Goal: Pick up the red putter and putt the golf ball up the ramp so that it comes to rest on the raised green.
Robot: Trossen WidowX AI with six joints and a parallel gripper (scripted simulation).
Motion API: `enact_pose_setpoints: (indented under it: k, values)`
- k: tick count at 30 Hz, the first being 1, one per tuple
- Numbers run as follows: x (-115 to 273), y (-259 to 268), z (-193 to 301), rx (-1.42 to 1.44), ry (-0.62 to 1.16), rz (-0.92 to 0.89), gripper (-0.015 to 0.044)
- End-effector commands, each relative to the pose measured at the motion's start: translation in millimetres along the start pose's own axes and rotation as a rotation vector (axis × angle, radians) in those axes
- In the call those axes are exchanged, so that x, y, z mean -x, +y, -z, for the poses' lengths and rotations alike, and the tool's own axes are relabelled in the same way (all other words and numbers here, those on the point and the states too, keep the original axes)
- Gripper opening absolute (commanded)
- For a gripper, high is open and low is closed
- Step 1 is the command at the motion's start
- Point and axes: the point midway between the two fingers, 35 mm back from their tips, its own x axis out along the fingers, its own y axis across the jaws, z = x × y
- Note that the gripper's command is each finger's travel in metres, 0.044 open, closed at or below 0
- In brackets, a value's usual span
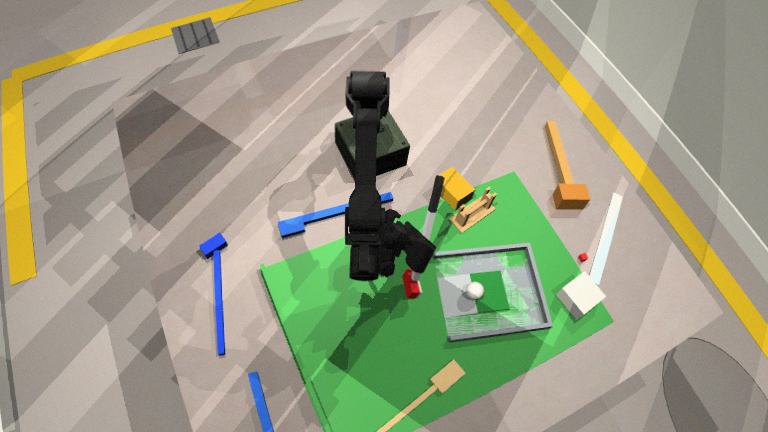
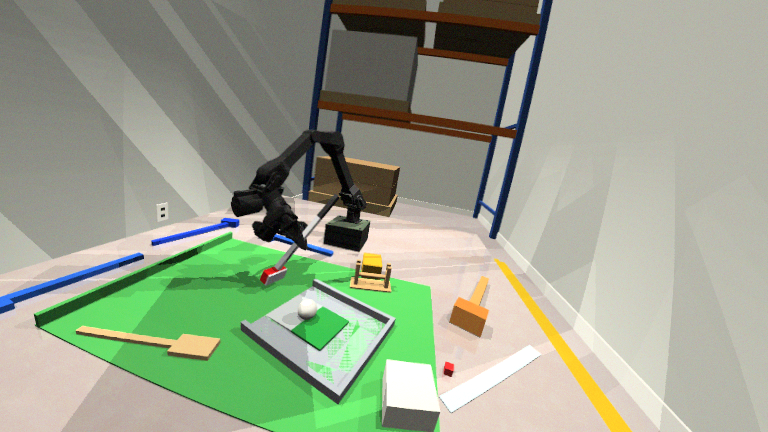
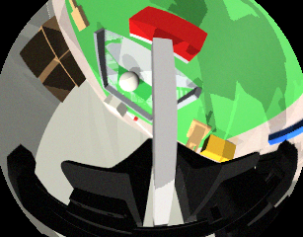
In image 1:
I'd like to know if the green flat mat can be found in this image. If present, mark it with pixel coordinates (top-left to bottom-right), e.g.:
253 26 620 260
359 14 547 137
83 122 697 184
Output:
265 171 614 432

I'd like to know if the yellow block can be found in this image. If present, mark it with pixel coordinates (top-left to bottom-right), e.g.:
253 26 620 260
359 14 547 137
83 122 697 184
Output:
440 167 475 210

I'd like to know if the white flat strip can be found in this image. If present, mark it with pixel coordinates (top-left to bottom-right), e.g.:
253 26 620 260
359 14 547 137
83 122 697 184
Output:
589 193 622 286

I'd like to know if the white golf ball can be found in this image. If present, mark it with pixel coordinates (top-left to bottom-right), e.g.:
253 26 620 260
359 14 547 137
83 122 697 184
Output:
466 282 484 300

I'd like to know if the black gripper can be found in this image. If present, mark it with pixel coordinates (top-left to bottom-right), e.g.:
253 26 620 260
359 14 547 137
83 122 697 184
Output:
377 209 437 273

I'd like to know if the white block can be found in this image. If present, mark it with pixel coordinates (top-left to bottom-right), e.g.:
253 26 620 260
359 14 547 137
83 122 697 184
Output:
556 271 606 320

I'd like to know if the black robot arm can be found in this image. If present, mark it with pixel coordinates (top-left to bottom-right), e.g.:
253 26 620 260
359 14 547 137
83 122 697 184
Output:
345 71 401 281

